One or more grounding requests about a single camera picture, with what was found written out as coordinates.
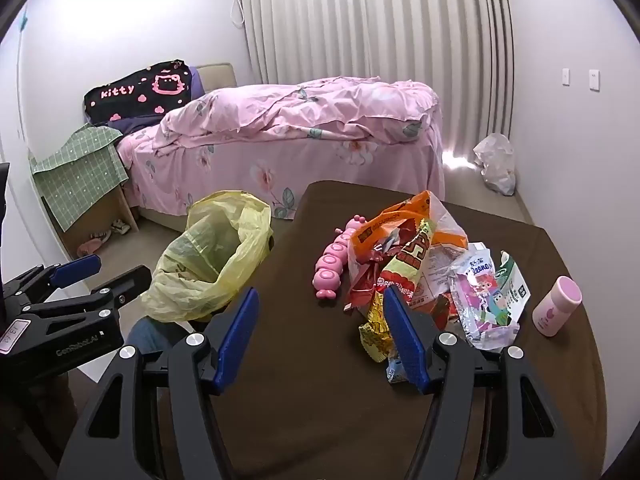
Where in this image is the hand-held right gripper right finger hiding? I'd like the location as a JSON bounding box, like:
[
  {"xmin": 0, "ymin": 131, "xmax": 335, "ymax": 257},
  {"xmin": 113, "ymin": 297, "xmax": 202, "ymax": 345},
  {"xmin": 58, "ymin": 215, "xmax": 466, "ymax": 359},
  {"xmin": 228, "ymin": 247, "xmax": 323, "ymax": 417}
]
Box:
[{"xmin": 382, "ymin": 285, "xmax": 583, "ymax": 480}]

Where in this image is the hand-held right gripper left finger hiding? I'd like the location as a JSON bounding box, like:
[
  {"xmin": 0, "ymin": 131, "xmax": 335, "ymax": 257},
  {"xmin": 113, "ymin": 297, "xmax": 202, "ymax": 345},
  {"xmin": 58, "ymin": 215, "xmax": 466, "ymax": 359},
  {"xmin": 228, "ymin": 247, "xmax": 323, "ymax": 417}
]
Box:
[{"xmin": 57, "ymin": 287, "xmax": 261, "ymax": 480}]

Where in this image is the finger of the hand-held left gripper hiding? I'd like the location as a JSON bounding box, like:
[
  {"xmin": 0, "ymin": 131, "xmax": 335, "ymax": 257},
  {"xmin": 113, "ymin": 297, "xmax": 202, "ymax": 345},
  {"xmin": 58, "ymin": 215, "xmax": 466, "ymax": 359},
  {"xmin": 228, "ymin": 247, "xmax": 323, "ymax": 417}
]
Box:
[
  {"xmin": 20, "ymin": 265, "xmax": 153, "ymax": 338},
  {"xmin": 0, "ymin": 254, "xmax": 101, "ymax": 311}
]

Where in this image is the small blue white packet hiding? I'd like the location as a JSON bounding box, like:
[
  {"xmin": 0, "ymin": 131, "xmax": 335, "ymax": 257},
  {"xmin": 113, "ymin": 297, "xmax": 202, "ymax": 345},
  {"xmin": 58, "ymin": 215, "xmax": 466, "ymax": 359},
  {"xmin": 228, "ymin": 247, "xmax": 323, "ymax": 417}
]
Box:
[{"xmin": 385, "ymin": 355, "xmax": 416, "ymax": 385}]

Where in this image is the gold wrapper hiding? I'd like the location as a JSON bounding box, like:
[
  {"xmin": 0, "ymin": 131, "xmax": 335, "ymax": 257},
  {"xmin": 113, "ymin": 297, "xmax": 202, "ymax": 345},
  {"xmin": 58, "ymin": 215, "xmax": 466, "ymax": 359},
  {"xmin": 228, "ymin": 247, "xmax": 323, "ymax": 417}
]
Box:
[{"xmin": 359, "ymin": 292, "xmax": 396, "ymax": 363}]

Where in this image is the small red wrapper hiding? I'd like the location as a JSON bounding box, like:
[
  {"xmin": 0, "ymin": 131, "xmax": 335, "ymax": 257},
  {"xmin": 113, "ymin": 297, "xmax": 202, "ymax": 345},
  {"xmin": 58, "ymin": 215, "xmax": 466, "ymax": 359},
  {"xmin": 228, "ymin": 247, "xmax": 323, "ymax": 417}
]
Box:
[{"xmin": 432, "ymin": 295, "xmax": 461, "ymax": 328}]

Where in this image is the yellow plastic trash bag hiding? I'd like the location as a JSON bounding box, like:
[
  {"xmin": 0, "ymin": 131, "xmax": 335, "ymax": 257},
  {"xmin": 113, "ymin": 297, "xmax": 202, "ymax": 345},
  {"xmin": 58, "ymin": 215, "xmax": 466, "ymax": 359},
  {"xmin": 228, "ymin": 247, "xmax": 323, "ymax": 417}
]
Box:
[{"xmin": 140, "ymin": 190, "xmax": 273, "ymax": 323}]

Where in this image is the cartoon print packet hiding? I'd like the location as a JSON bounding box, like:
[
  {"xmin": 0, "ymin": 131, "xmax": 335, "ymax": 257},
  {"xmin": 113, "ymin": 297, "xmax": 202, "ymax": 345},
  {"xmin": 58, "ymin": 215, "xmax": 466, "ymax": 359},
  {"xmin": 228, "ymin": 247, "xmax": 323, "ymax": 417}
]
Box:
[{"xmin": 452, "ymin": 272, "xmax": 521, "ymax": 351}]

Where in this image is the yellow red snack wrapper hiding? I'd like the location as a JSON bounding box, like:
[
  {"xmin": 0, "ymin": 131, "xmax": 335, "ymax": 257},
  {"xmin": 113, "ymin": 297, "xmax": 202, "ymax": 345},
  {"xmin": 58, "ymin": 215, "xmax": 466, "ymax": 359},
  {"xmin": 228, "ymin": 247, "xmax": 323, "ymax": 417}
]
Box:
[{"xmin": 372, "ymin": 217, "xmax": 438, "ymax": 311}]

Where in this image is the white tissue packet wrapper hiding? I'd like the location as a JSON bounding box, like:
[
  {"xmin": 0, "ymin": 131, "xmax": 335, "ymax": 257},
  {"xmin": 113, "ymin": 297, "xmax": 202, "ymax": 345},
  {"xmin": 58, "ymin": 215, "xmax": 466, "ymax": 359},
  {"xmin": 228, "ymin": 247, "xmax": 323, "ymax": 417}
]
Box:
[{"xmin": 450, "ymin": 242, "xmax": 496, "ymax": 291}]

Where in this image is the orange plastic snack bag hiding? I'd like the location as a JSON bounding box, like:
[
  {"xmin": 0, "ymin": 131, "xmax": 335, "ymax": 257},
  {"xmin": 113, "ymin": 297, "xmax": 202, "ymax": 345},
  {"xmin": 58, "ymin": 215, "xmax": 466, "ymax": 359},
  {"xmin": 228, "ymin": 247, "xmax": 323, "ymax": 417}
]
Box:
[{"xmin": 345, "ymin": 191, "xmax": 468, "ymax": 311}]

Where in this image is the green white carton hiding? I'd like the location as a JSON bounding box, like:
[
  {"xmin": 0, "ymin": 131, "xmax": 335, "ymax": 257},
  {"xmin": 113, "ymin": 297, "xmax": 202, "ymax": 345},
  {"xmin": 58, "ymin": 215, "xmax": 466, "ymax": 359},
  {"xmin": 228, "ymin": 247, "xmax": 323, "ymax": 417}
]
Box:
[{"xmin": 492, "ymin": 251, "xmax": 531, "ymax": 321}]

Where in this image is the wooden nightstand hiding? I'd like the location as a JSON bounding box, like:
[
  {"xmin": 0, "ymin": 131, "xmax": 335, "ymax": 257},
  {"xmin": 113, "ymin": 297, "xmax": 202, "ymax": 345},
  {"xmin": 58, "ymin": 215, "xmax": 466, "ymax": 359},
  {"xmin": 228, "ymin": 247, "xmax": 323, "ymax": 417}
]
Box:
[{"xmin": 65, "ymin": 180, "xmax": 141, "ymax": 261}]

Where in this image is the green checked cloth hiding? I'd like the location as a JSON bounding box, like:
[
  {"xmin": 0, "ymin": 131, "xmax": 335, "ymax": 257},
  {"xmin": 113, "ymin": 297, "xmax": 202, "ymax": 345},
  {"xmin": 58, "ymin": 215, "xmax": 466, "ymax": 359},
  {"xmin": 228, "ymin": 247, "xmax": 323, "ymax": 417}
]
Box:
[{"xmin": 30, "ymin": 122, "xmax": 130, "ymax": 233}]

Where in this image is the pink caterpillar toy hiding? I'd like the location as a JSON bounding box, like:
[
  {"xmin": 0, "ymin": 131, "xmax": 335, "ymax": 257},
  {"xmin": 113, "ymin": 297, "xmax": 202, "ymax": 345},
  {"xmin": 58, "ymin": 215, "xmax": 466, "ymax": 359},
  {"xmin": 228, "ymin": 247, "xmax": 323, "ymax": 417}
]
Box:
[{"xmin": 312, "ymin": 214, "xmax": 368, "ymax": 306}]

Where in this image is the pink white bottle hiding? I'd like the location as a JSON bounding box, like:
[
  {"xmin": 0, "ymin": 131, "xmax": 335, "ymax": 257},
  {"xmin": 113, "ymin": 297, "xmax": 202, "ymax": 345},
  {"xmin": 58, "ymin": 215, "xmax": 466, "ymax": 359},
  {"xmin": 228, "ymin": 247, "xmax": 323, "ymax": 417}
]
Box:
[{"xmin": 531, "ymin": 276, "xmax": 583, "ymax": 337}]

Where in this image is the black pink cat blanket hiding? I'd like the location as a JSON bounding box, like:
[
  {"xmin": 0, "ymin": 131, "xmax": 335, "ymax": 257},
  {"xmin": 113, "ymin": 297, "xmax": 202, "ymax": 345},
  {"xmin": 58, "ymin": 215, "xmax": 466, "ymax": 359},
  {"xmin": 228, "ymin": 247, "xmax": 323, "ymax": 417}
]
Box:
[{"xmin": 83, "ymin": 60, "xmax": 193, "ymax": 125}]

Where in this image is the pink floral bed sheet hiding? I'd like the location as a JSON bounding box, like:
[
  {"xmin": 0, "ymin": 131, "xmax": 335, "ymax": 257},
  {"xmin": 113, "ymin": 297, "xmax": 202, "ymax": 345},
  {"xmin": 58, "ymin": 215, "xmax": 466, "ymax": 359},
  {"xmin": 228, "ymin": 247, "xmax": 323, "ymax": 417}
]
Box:
[{"xmin": 116, "ymin": 120, "xmax": 446, "ymax": 221}]

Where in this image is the white plastic bag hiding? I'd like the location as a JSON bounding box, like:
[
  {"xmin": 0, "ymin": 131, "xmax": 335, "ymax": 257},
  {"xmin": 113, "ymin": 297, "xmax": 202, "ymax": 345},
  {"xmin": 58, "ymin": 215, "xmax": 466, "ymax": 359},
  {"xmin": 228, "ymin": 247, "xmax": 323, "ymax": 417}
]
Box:
[{"xmin": 472, "ymin": 132, "xmax": 517, "ymax": 196}]

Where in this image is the pink floral duvet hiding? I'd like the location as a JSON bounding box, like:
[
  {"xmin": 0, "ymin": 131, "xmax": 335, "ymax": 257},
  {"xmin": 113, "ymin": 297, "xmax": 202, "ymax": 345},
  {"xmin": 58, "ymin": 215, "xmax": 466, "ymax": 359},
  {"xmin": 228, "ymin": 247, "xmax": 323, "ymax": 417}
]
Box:
[{"xmin": 160, "ymin": 75, "xmax": 443, "ymax": 150}]

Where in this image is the grey pleated curtain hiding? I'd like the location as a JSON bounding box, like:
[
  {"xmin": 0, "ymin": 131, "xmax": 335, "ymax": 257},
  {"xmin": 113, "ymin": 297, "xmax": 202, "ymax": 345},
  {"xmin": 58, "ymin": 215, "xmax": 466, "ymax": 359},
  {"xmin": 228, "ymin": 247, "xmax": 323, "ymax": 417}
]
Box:
[{"xmin": 239, "ymin": 0, "xmax": 516, "ymax": 161}]

